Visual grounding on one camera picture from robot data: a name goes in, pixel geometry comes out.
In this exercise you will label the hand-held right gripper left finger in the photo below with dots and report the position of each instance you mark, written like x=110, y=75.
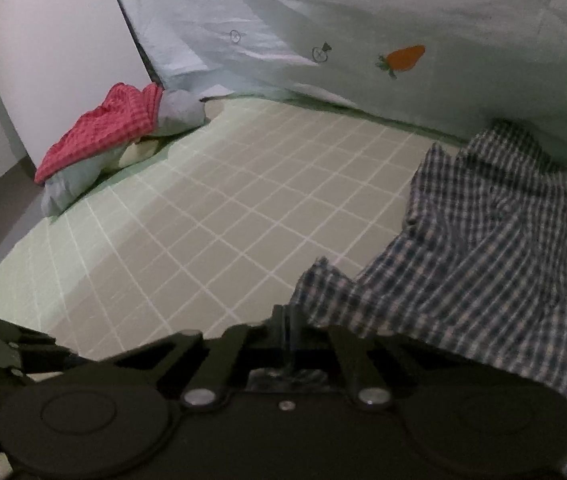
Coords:
x=281, y=342

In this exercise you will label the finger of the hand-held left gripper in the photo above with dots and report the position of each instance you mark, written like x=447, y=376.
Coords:
x=48, y=355

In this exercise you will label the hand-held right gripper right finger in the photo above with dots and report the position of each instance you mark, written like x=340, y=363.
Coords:
x=297, y=342

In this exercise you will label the blue checked shirt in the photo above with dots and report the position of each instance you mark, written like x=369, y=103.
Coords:
x=488, y=260

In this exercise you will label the grey mattress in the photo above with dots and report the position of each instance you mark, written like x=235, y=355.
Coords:
x=3, y=210

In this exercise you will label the green grid bed sheet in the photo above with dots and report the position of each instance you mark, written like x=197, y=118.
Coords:
x=213, y=210

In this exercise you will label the pale yellow pillow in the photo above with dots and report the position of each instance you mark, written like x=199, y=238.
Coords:
x=138, y=152

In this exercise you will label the red checked cloth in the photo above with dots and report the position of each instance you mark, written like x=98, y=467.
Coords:
x=98, y=130

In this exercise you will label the grey folded garment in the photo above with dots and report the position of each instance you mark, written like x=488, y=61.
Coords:
x=178, y=110

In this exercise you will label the white bed end board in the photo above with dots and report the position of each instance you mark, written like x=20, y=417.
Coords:
x=63, y=35

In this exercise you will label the light blue carrot-print blanket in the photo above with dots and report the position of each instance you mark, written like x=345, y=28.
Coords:
x=363, y=10

